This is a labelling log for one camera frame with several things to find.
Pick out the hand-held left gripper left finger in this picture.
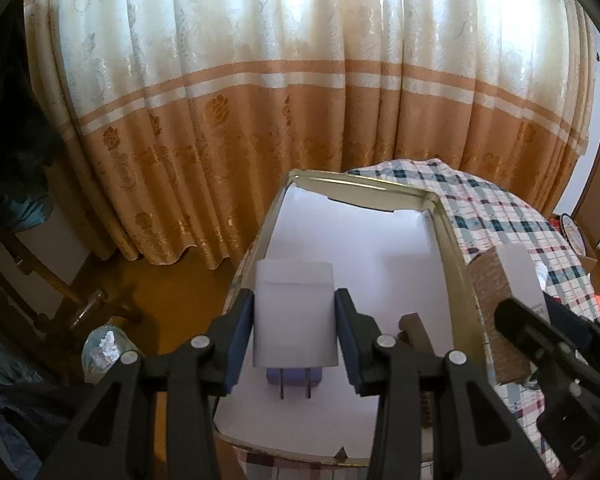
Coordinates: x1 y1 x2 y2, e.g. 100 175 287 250
32 287 256 480

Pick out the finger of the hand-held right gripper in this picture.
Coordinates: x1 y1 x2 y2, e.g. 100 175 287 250
494 298 582 377
544 292 600 356

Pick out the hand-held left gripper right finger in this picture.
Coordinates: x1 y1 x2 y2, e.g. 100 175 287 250
334 287 553 480

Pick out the brown patterned cardboard box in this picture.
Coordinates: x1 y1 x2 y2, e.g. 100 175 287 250
467 244 556 386

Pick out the white power adapter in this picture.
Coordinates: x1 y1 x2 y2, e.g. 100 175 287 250
252 259 340 400

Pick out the metal tin box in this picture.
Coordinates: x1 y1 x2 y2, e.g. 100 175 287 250
212 169 496 466

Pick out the small brown object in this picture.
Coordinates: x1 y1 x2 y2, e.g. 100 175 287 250
397 312 435 431

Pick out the small purple block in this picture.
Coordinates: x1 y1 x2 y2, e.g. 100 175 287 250
265 366 325 390

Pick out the plaid cloth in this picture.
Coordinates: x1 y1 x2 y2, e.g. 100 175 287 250
347 159 600 480

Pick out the crumpled plastic bag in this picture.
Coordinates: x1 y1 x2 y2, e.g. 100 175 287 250
82 325 133 386

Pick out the wooden chair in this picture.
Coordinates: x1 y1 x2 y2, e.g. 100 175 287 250
0 210 141 361

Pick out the cream and orange curtain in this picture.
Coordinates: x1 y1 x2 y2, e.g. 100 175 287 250
22 0 598 271

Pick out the blue-grey fabric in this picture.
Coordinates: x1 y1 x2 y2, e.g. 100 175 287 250
0 330 96 480

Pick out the dark hanging clothing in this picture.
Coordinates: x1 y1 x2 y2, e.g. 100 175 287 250
0 5 61 233

